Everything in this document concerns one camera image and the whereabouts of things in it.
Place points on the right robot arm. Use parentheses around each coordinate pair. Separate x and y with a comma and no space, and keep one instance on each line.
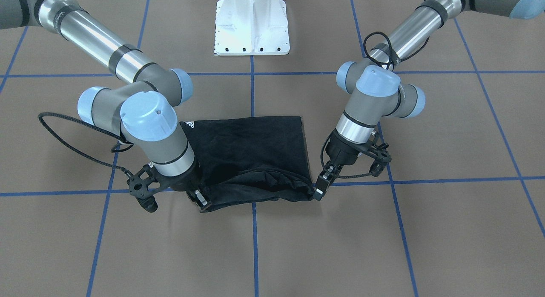
(141,113)

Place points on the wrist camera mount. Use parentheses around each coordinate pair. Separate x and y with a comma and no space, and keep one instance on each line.
(144,185)
(378,152)

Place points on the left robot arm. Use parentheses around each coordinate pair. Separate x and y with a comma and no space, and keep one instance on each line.
(377,92)

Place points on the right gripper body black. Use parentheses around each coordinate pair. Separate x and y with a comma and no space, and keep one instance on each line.
(186,183)

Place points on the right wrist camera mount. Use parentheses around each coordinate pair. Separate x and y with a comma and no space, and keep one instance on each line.
(144,185)

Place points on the black graphic t-shirt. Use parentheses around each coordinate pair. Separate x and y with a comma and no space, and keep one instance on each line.
(247,160)

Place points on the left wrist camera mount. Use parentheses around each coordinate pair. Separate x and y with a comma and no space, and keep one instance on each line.
(378,152)

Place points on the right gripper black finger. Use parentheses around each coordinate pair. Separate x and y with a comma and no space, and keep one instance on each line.
(202,201)

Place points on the blue tape line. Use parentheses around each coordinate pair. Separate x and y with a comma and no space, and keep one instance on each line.
(254,207)

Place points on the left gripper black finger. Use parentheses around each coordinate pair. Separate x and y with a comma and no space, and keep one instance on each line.
(322,184)

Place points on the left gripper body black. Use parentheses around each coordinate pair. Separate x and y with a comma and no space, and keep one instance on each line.
(344,152)

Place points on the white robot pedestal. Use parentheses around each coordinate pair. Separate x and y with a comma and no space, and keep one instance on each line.
(251,27)

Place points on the brown paper table cover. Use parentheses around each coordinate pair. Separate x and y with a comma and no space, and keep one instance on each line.
(483,76)

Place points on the blue tape line crosswise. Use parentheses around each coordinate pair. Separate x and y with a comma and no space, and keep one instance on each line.
(336,184)

